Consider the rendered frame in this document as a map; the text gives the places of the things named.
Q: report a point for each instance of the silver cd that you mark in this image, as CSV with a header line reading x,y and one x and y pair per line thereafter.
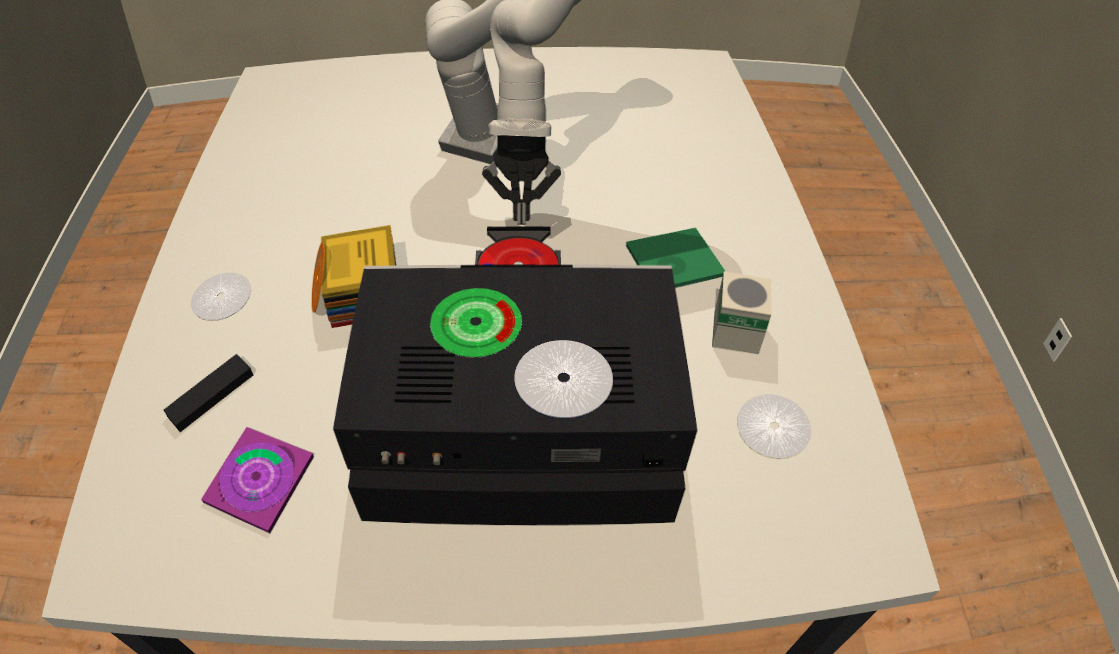
x,y
206,305
590,383
789,439

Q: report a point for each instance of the beige salt container with green label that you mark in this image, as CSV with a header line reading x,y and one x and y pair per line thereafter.
x,y
741,323

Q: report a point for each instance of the green cd with red label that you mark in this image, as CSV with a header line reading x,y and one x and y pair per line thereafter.
x,y
451,328

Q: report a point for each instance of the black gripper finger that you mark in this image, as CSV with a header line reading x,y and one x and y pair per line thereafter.
x,y
490,173
552,174

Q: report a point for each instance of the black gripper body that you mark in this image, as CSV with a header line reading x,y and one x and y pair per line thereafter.
x,y
525,145

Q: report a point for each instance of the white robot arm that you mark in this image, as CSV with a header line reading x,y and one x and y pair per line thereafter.
x,y
451,36

